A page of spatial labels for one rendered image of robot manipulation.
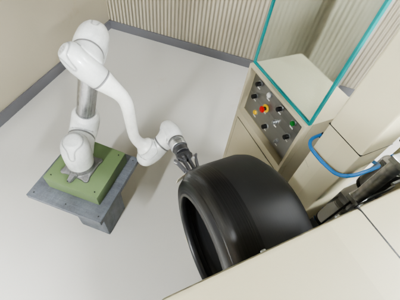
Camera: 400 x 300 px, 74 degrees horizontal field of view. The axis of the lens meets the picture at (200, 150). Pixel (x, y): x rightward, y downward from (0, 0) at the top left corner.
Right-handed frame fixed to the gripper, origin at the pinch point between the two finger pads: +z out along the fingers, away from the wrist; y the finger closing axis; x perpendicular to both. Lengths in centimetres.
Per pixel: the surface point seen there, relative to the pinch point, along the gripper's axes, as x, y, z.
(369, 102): -61, 28, 39
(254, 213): -31, -1, 41
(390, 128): -58, 29, 46
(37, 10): 1, -59, -258
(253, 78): -11, 63, -52
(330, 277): -57, -10, 66
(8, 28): 5, -86, -229
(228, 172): -30.1, -0.3, 24.3
